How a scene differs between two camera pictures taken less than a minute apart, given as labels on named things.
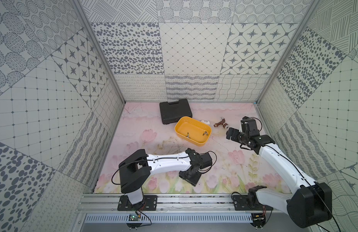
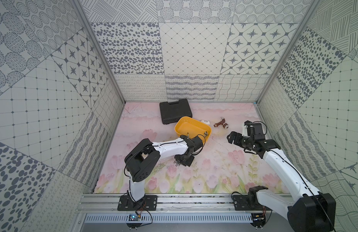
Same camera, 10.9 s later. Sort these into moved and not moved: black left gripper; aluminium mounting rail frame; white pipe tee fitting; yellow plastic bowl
Moved: black left gripper
Not moved: white pipe tee fitting; yellow plastic bowl; aluminium mounting rail frame
